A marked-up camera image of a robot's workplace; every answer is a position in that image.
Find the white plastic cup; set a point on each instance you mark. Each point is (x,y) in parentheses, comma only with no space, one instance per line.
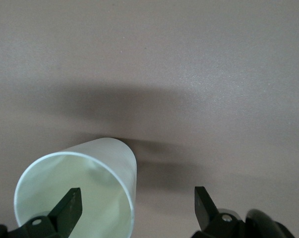
(114,158)

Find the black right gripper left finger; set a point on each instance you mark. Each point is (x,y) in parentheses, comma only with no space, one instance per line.
(70,210)

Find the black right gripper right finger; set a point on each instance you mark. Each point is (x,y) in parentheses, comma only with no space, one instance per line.
(205,210)

